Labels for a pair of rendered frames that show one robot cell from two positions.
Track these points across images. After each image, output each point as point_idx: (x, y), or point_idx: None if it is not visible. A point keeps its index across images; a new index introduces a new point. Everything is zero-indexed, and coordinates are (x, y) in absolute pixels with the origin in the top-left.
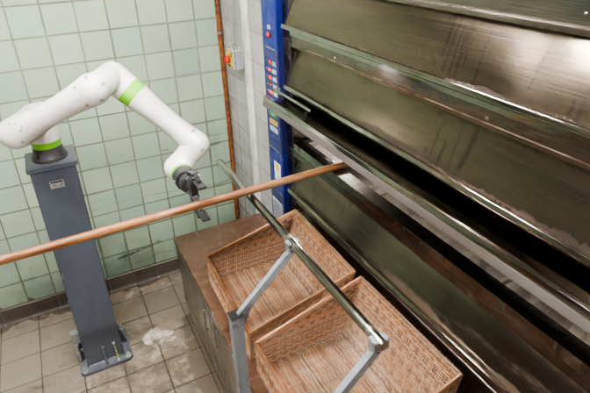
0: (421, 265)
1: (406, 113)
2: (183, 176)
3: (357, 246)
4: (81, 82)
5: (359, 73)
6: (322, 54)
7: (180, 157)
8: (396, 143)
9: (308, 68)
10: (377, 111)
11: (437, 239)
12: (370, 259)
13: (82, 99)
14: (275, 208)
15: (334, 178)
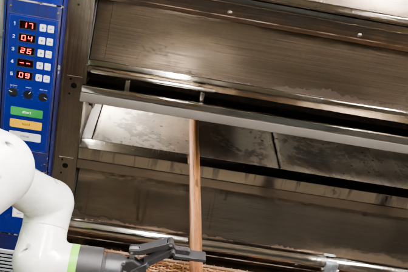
0: (364, 220)
1: (370, 67)
2: (112, 263)
3: (257, 241)
4: (10, 158)
5: (290, 28)
6: (197, 8)
7: (57, 237)
8: (363, 101)
9: (144, 29)
10: (322, 71)
11: (381, 186)
12: (286, 246)
13: (15, 196)
14: (4, 266)
15: (201, 172)
